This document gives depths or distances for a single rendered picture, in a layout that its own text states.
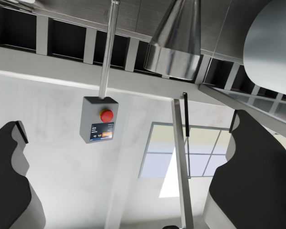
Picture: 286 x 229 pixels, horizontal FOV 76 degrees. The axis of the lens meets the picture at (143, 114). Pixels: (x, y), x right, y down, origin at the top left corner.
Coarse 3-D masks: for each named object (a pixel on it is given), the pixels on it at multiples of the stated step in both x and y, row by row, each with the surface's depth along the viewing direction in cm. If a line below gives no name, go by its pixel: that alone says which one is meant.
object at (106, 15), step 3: (111, 0) 35; (114, 0) 35; (117, 0) 35; (117, 3) 35; (105, 12) 60; (108, 12) 49; (105, 15) 61; (108, 15) 54; (105, 18) 61; (108, 18) 60
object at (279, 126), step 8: (200, 88) 78; (208, 88) 72; (216, 96) 67; (224, 96) 63; (224, 104) 62; (232, 104) 59; (240, 104) 56; (248, 112) 52; (256, 112) 50; (264, 112) 49; (256, 120) 49; (264, 120) 47; (272, 120) 45; (280, 120) 44; (272, 128) 45; (280, 128) 43
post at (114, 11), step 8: (112, 8) 35; (112, 16) 36; (112, 24) 36; (112, 32) 37; (112, 40) 37; (112, 48) 38; (104, 56) 38; (104, 64) 39; (104, 72) 39; (104, 80) 40; (104, 88) 41; (104, 96) 42
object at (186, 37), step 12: (180, 0) 42; (192, 0) 41; (168, 12) 43; (180, 12) 42; (192, 12) 42; (168, 24) 42; (180, 24) 42; (192, 24) 42; (156, 36) 44; (168, 36) 42; (180, 36) 42; (192, 36) 42; (168, 48) 42; (180, 48) 42; (192, 48) 43
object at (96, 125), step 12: (84, 96) 42; (96, 96) 43; (84, 108) 41; (96, 108) 39; (108, 108) 41; (84, 120) 42; (96, 120) 41; (108, 120) 41; (84, 132) 42; (96, 132) 42; (108, 132) 44
